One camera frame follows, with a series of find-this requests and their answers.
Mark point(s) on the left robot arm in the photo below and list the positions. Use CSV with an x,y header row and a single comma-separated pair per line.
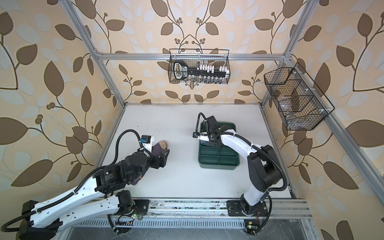
x,y
101,193

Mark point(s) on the black socket set holder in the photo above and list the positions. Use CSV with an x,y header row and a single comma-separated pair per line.
x,y
198,71

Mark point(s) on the wire basket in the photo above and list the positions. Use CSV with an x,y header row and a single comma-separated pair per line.
x,y
300,102
198,54

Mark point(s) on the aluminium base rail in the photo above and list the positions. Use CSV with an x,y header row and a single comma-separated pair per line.
x,y
206,214

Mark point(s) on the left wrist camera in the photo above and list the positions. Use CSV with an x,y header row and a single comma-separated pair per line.
x,y
147,142

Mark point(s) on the purple sock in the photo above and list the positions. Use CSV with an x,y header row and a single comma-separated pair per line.
x,y
153,161

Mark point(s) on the green divided plastic tray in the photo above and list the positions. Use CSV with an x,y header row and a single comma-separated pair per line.
x,y
215,155

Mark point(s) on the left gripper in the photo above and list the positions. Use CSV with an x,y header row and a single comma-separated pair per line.
x,y
157,164

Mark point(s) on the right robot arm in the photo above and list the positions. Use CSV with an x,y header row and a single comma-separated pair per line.
x,y
265,172

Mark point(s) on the right wire basket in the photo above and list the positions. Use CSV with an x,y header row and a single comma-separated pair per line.
x,y
300,102

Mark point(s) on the back wire basket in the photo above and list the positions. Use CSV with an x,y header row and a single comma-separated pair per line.
x,y
198,54

